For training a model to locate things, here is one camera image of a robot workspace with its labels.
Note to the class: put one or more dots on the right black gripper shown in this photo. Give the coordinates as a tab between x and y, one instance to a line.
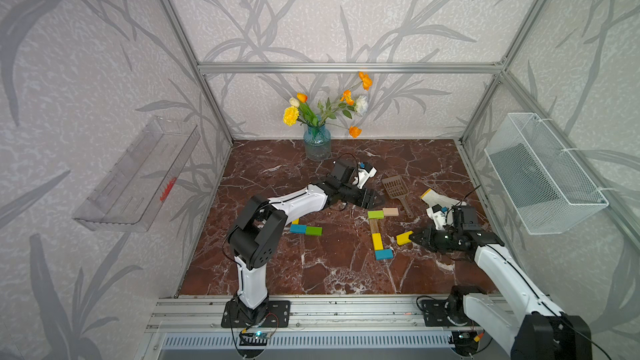
428	238

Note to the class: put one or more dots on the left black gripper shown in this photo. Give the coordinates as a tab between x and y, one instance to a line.
367	203

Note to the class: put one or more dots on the light green block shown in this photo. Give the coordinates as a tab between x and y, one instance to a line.
379	214

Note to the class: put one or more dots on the yellow block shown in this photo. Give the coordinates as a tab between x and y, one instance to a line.
377	242
404	238

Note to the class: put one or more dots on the tan wooden block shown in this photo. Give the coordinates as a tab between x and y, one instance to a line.
374	226
390	212

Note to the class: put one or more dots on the teal block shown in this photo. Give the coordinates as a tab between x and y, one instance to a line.
384	254
298	229

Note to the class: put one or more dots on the yellow block front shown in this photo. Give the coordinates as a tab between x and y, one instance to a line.
377	242

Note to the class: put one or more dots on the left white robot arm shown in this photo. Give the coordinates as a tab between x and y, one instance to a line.
254	238

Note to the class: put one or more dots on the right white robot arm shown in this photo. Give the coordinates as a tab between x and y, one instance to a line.
533	328

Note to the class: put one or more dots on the white glove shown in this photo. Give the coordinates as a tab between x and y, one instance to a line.
432	198

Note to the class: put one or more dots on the blue glass vase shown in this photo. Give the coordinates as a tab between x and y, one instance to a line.
317	143

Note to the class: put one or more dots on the brown slotted wooden tray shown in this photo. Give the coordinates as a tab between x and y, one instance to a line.
397	189

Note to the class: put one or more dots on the artificial flower bouquet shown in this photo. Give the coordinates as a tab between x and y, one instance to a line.
353	101

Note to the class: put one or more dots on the left circuit board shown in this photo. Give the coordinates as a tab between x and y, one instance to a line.
258	338

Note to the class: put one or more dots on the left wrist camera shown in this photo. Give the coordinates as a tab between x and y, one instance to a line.
343	173

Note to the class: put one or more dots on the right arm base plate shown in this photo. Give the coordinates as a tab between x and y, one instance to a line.
435	314

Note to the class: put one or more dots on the white wire mesh basket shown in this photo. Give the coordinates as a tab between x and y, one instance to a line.
549	189

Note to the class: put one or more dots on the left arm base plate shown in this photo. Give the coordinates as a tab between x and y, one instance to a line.
271	314

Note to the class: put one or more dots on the clear plastic wall shelf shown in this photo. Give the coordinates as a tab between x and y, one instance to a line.
133	192

